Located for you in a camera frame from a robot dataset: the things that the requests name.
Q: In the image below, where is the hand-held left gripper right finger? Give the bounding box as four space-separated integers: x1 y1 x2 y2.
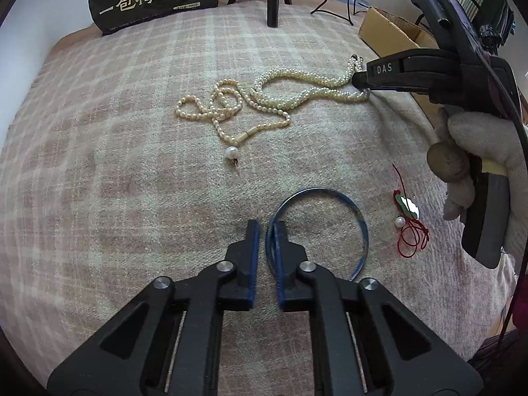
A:
268 221 483 396

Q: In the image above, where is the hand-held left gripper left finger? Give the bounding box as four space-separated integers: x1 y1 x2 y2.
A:
47 219 260 396

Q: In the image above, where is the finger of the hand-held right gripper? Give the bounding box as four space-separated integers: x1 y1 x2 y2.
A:
351 48 430 96

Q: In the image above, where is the cardboard box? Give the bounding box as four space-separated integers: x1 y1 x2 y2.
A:
358 6 444 137

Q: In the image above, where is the blue bangle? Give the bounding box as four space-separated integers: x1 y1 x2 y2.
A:
265 188 369 282

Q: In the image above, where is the thin pearl necklace with pendant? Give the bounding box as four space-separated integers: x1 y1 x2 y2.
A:
175 79 291 170

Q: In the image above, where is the person's right hand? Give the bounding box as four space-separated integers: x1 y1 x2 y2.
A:
427 105 528 275

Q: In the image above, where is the pink plaid blanket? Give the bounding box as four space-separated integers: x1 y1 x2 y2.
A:
0 0 520 396

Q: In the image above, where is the black printed bag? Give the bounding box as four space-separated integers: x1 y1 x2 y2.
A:
86 0 220 37

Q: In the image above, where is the black cable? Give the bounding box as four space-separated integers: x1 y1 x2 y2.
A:
311 0 372 25

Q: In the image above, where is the red cord green charm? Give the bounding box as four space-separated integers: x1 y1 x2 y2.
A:
391 164 430 258

